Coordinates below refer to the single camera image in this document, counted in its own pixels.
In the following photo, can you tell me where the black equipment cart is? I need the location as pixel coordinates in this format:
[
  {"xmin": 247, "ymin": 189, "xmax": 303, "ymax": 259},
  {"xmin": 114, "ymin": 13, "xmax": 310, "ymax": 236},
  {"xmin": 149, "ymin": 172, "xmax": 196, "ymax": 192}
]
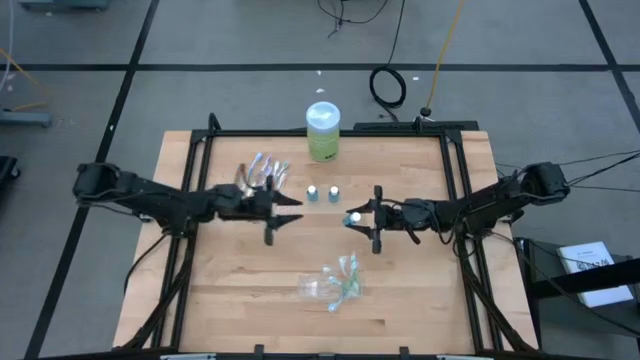
[{"xmin": 514, "ymin": 235, "xmax": 640, "ymax": 360}]

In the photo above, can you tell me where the black aluminium table frame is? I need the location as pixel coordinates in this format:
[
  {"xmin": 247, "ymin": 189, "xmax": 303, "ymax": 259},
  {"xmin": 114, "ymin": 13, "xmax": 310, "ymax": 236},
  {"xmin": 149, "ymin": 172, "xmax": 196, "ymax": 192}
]
[{"xmin": 112, "ymin": 112, "xmax": 541, "ymax": 360}]

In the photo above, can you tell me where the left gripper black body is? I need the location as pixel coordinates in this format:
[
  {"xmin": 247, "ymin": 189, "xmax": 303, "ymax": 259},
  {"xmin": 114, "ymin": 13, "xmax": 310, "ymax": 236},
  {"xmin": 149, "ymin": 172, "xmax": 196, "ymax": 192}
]
[{"xmin": 214, "ymin": 174, "xmax": 279, "ymax": 247}]

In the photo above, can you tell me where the coiled black floor cable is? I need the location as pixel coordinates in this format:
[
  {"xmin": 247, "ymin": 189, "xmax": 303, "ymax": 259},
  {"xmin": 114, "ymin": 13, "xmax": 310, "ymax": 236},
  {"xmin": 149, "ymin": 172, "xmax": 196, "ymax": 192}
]
[{"xmin": 368, "ymin": 0, "xmax": 408, "ymax": 110}]

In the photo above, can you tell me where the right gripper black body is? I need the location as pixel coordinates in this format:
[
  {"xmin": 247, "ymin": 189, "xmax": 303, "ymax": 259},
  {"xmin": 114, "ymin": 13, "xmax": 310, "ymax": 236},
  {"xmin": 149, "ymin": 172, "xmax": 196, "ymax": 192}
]
[{"xmin": 372, "ymin": 185, "xmax": 441, "ymax": 255}]

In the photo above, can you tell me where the green disinfecting wipes canister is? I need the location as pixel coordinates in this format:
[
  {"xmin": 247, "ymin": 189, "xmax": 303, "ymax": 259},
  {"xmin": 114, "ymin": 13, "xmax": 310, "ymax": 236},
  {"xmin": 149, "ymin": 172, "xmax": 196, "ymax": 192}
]
[{"xmin": 305, "ymin": 100, "xmax": 342, "ymax": 164}]

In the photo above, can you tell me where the white printed booklet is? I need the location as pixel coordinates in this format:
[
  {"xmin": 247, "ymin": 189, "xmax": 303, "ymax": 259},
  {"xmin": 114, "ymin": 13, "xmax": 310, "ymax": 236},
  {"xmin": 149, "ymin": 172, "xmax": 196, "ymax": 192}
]
[{"xmin": 556, "ymin": 241, "xmax": 635, "ymax": 309}]

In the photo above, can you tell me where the grey floor base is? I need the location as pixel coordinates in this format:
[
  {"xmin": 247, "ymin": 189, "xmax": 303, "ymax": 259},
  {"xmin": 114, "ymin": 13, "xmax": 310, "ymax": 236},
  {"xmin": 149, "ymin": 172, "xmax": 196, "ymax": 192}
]
[
  {"xmin": 19, "ymin": 0, "xmax": 109, "ymax": 12},
  {"xmin": 0, "ymin": 110, "xmax": 54, "ymax": 129}
]

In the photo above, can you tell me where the thin black floor cable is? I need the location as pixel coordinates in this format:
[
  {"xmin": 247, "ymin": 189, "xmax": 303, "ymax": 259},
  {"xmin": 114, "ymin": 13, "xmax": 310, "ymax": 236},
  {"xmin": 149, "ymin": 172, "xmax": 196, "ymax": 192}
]
[{"xmin": 316, "ymin": 0, "xmax": 392, "ymax": 39}]

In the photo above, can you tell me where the yellow floor cable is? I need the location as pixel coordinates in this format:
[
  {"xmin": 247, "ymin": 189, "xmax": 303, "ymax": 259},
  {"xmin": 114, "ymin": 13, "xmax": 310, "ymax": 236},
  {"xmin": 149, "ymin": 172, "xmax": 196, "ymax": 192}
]
[{"xmin": 423, "ymin": 0, "xmax": 467, "ymax": 117}]

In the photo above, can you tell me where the black caster base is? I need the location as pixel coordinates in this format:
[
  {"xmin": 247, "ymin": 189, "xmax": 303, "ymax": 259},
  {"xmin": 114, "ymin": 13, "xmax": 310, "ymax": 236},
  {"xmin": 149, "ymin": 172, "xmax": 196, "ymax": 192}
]
[{"xmin": 0, "ymin": 155, "xmax": 21, "ymax": 184}]

